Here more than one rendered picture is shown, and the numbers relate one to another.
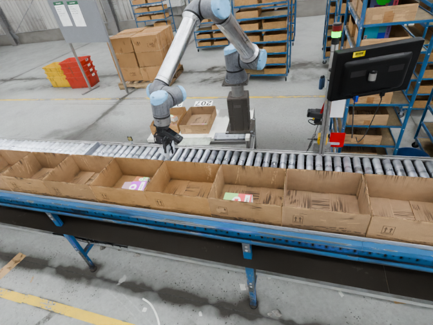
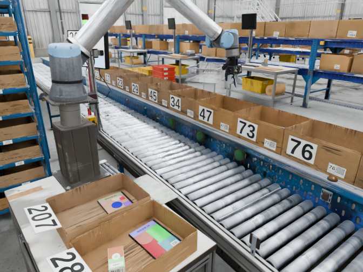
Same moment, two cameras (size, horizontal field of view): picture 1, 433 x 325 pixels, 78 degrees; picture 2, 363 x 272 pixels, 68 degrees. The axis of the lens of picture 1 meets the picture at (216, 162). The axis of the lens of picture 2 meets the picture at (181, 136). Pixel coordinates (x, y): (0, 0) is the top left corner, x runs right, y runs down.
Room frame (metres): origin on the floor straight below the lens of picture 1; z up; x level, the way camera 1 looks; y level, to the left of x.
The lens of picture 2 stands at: (3.06, 0.97, 1.56)
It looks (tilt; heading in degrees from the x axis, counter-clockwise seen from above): 22 degrees down; 213
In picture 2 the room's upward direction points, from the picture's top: straight up
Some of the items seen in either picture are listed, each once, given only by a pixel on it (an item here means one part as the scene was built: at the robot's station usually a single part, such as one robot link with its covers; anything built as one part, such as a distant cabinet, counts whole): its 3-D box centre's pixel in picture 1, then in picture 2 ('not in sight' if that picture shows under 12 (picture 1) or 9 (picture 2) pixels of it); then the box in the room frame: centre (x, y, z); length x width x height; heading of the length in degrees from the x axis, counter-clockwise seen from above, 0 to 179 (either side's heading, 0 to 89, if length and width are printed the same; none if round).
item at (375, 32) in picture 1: (377, 30); not in sight; (2.18, -1.45, 1.41); 0.19 x 0.03 x 0.14; 67
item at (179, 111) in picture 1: (169, 120); (135, 245); (2.49, 0.40, 0.80); 0.38 x 0.28 x 0.10; 166
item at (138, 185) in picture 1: (134, 191); not in sight; (1.33, 0.56, 0.92); 0.16 x 0.11 x 0.07; 79
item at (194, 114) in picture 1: (198, 119); (99, 206); (2.39, 0.10, 0.80); 0.38 x 0.28 x 0.10; 162
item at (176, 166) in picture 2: (199, 169); (187, 163); (1.69, 0.15, 0.72); 0.52 x 0.05 x 0.05; 158
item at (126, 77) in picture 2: not in sight; (134, 82); (0.64, -1.24, 0.96); 0.39 x 0.29 x 0.17; 68
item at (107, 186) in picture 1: (131, 182); (269, 127); (1.37, 0.57, 0.96); 0.39 x 0.29 x 0.17; 68
